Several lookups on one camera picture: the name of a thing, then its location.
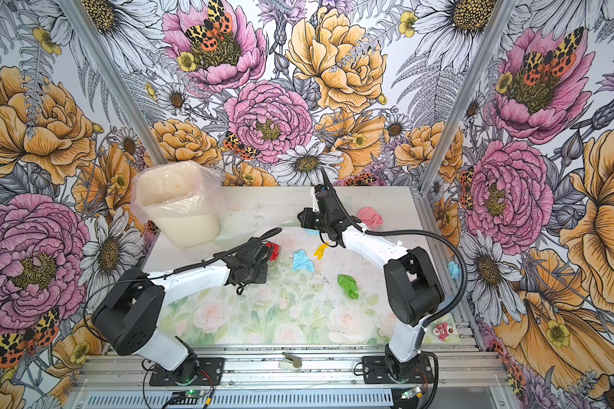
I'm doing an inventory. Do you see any green dustpan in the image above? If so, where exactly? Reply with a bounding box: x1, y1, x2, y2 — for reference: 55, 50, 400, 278
214, 213, 264, 246

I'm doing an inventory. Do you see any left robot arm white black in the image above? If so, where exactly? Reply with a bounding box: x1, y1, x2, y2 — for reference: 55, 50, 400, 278
91, 238, 277, 378

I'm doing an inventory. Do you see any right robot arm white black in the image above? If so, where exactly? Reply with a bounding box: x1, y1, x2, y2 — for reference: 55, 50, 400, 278
298, 185, 444, 364

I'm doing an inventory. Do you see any red paper scrap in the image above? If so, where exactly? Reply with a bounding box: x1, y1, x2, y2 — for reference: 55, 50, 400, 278
265, 242, 281, 262

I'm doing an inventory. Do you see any yellow paper scrap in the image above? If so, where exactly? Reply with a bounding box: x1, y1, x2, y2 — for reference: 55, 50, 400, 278
313, 244, 329, 260

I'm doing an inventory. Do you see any pink paper scrap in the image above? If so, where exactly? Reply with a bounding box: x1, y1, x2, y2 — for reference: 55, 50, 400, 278
356, 207, 384, 229

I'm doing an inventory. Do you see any large light blue paper scrap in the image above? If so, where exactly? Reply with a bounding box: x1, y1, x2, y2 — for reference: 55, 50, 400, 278
292, 250, 316, 273

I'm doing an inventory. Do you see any green paper scrap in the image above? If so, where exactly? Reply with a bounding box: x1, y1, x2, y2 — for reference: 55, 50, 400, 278
337, 274, 359, 300

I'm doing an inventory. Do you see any white trash bin plastic liner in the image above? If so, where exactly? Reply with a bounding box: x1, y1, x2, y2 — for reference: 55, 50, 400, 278
131, 161, 224, 248

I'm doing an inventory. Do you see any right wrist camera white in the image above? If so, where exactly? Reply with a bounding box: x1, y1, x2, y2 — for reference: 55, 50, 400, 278
311, 184, 331, 213

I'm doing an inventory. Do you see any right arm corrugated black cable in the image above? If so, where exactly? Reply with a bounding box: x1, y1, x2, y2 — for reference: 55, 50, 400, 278
319, 168, 469, 409

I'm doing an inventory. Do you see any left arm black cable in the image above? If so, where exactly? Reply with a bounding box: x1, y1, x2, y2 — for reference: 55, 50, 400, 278
81, 227, 283, 338

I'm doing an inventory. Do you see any small beige clip on rail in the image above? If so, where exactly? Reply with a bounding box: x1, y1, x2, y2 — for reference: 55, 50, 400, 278
278, 351, 303, 371

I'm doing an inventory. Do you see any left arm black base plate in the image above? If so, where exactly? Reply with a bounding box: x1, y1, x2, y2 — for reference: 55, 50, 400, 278
148, 357, 225, 387

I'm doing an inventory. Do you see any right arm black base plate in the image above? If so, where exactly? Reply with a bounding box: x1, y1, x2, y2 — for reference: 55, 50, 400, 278
361, 354, 436, 385

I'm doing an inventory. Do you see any aluminium rail frame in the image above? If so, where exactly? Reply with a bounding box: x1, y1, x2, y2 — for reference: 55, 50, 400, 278
67, 339, 518, 408

